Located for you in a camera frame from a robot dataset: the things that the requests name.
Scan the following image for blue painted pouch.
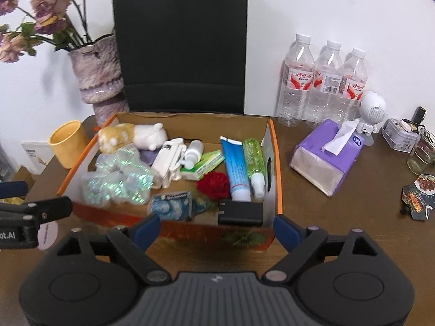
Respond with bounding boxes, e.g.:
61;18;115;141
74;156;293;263
149;191;192;221

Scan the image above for iridescent plastic bag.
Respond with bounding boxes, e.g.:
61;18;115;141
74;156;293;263
80;144;161;208

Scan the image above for black rectangular box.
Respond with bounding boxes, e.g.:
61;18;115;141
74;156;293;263
217;200;263;227

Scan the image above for green gel bottle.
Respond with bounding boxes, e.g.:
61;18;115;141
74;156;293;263
243;138;265;200

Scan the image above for orange white plush toy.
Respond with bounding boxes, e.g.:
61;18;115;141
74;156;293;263
98;123;168;154

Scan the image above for red rose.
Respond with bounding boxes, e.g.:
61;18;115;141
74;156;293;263
196;171;231;202

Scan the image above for blue toothpaste tube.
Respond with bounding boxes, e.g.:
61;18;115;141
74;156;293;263
220;136;251;202

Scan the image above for small white bottle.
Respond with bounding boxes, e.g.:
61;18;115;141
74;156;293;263
183;140;203;170

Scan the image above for green soap box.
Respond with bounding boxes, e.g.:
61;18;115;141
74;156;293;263
181;149;224;181

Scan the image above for purple knitted cloth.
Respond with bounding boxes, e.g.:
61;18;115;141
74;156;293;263
139;149;160;166

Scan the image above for pink round container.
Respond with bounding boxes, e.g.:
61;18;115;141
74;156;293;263
38;221;58;251

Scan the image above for white box on floor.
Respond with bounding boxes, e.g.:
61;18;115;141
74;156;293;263
21;141;54;174

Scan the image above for yellow mug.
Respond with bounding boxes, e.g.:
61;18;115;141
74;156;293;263
48;120;89;169

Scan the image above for purple tissue pack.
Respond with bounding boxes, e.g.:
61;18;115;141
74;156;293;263
290;119;363;197

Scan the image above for cardboard box orange trim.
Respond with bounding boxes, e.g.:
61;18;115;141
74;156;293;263
56;111;285;252

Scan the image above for purple ceramic vase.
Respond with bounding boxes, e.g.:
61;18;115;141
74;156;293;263
69;34;130;127

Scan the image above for middle water bottle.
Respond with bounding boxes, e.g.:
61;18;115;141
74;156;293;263
304;40;343;129

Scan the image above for silver tin box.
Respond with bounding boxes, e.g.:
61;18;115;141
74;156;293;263
381;118;419;153

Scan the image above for glass jar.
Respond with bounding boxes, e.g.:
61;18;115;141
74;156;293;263
407;128;435;175

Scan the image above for right water bottle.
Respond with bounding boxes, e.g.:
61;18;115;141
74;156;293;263
337;48;368;122

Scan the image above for dried pink flowers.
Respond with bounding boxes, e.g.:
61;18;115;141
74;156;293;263
1;0;93;63

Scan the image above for black paper bag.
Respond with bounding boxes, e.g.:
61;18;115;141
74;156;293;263
113;0;248;114

